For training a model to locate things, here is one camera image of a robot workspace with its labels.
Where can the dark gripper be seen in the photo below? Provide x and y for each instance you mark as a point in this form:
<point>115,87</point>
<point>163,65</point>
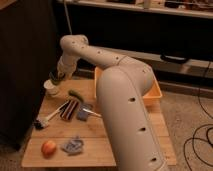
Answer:
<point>55,78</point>

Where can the white paper cup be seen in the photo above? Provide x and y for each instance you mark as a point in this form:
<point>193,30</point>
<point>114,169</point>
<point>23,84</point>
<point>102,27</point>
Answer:
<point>50,88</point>

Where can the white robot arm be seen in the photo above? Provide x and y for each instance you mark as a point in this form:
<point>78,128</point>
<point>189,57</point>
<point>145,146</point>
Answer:
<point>119,90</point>

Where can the green cucumber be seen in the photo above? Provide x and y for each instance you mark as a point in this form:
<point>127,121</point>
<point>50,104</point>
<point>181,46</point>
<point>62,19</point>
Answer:
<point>76,95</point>

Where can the metal knife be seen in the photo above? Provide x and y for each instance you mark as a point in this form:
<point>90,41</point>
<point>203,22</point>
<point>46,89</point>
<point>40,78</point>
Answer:
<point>92,113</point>

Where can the grey blue sponge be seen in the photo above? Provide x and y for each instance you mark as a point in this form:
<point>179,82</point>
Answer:
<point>82,114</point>

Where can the wooden table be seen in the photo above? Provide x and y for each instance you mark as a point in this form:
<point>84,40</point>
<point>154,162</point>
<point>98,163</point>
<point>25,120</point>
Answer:
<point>96,150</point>

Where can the crumpled blue grey cloth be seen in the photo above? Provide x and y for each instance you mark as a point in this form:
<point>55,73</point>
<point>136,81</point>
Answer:
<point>73,146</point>

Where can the orange peach fruit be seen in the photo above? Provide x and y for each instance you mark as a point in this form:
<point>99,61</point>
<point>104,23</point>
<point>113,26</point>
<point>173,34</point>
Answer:
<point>48,148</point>

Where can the orange plastic bin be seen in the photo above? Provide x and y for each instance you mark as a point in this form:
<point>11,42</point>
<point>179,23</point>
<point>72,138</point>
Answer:
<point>152,96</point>

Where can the black object on ledge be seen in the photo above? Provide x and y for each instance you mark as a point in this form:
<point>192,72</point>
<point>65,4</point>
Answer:
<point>177,60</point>

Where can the wooden wall shelf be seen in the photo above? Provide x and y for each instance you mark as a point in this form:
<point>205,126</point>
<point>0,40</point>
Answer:
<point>138,8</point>

